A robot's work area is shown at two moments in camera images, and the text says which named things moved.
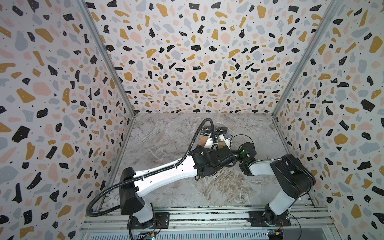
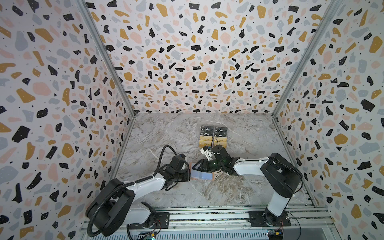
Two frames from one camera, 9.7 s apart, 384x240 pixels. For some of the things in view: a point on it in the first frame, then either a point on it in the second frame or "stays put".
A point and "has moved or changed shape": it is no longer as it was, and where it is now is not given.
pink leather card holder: (202, 140) has moved or changed shape
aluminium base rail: (210, 222) stays put
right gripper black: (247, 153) → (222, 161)
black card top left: (205, 130) stays put
